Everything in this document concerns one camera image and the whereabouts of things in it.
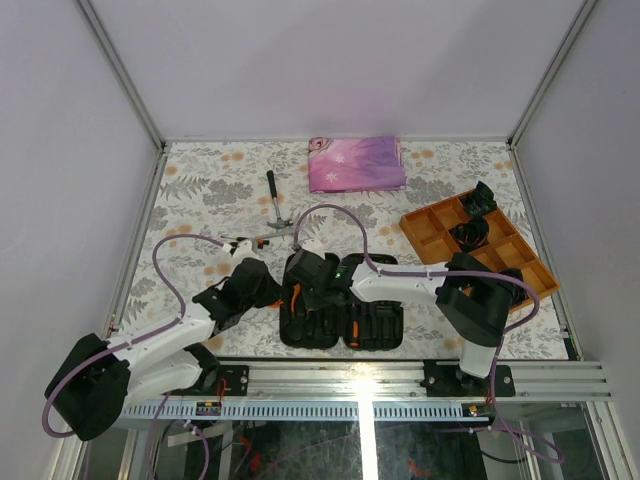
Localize black tape roll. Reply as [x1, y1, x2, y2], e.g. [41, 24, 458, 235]
[460, 181, 497, 218]
[449, 217, 489, 252]
[501, 268, 528, 307]

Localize aluminium front rail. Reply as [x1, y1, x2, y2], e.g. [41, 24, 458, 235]
[74, 357, 614, 421]

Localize black tape roll middle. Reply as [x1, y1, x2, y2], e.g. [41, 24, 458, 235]
[449, 217, 489, 252]

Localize folded purple cloth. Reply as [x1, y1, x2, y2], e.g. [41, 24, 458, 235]
[308, 135, 407, 193]

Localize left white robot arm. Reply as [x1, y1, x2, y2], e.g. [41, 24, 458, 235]
[45, 258, 282, 441]

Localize orange handled long-nose pliers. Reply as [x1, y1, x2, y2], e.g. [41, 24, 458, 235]
[290, 284, 301, 311]

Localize small black handled hammer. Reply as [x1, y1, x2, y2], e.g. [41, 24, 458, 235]
[266, 170, 293, 231]

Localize large black orange screwdriver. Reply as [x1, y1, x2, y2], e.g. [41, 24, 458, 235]
[345, 304, 360, 349]

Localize black plastic tool case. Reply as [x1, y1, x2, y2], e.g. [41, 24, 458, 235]
[279, 253, 404, 351]

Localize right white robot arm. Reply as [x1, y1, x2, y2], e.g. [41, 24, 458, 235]
[285, 249, 527, 395]

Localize black tape roll near right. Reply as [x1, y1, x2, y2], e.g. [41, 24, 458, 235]
[501, 268, 528, 307]

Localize wooden compartment tray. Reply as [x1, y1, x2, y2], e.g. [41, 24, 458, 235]
[400, 184, 559, 299]

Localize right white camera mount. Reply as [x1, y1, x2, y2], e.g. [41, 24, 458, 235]
[302, 238, 326, 255]

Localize black tape roll far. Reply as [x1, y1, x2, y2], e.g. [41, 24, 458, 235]
[460, 181, 497, 218]

